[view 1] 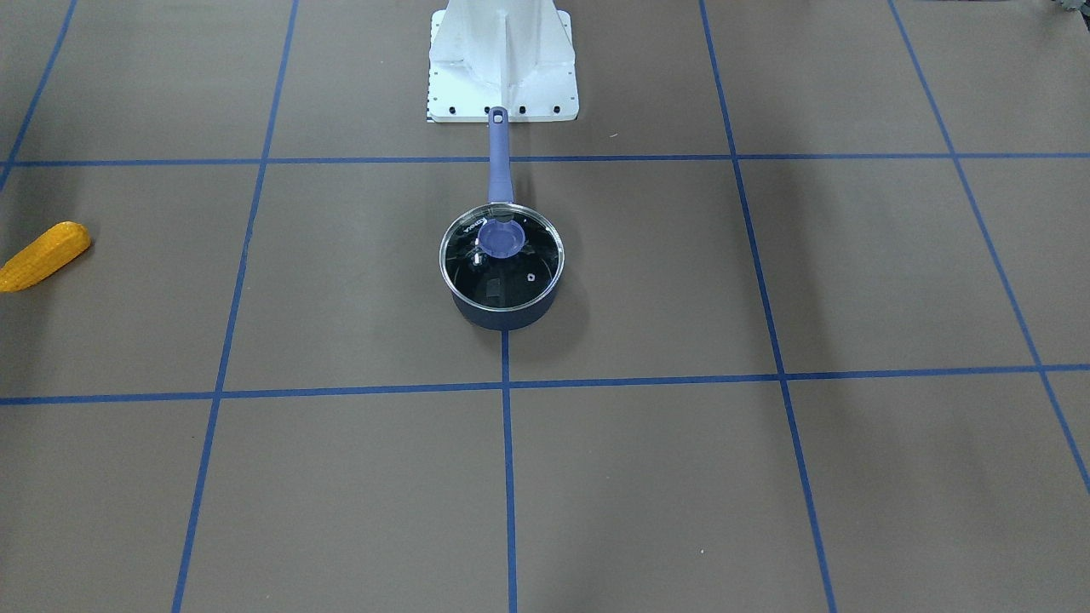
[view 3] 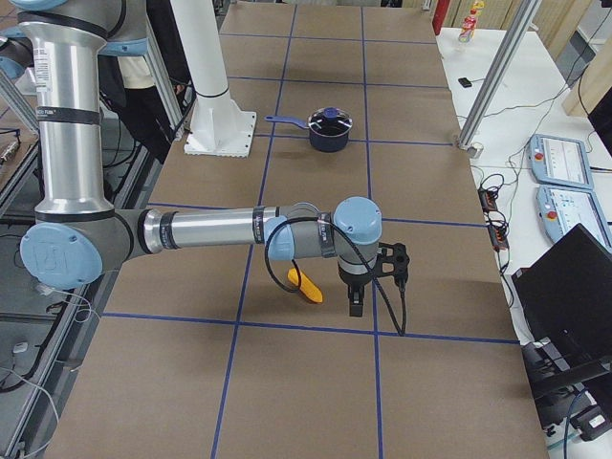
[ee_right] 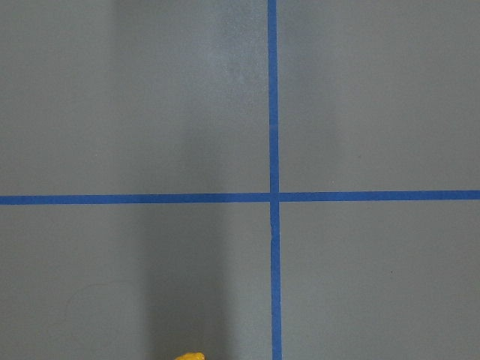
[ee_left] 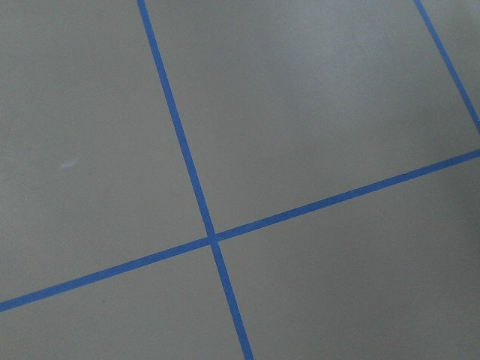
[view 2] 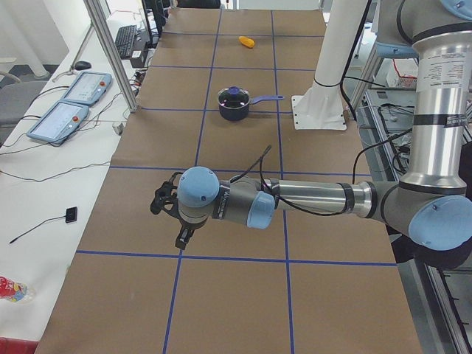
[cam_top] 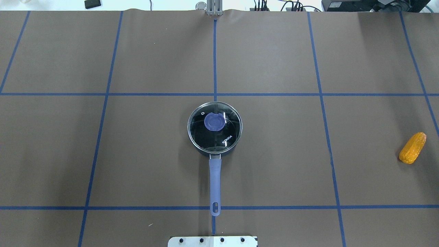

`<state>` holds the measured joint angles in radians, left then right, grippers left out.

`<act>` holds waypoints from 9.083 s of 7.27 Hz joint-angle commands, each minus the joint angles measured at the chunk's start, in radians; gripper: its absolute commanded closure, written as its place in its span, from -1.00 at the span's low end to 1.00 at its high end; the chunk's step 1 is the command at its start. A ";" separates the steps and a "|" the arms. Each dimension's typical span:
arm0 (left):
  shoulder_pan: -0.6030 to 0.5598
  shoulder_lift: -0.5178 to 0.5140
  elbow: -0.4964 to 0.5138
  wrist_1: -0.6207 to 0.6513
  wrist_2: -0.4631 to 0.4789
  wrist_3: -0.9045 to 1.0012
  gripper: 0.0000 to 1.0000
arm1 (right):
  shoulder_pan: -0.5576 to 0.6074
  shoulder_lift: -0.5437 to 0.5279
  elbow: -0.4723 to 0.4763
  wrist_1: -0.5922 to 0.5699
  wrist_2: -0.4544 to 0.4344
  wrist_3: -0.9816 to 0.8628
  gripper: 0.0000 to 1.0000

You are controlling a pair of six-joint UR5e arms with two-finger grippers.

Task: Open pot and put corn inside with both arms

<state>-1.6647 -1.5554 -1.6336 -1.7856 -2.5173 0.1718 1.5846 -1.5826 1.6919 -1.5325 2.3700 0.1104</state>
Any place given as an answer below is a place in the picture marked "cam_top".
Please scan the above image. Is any black monitor base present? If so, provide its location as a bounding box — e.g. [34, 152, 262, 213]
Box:
[321, 0, 430, 13]

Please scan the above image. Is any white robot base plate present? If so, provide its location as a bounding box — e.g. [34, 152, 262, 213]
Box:
[167, 236, 258, 247]

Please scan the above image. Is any dark blue saucepan purple handle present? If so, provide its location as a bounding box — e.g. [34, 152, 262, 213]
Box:
[207, 150, 233, 217]

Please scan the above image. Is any small black box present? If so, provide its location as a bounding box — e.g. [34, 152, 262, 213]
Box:
[84, 0, 102, 10]

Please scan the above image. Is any aluminium frame post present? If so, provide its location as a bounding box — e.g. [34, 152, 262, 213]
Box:
[206, 0, 224, 16]

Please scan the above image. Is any glass pot lid purple knob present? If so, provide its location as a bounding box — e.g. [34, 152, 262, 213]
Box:
[187, 101, 243, 156]

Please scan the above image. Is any yellow corn cob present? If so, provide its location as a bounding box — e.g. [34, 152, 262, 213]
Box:
[398, 132, 427, 164]

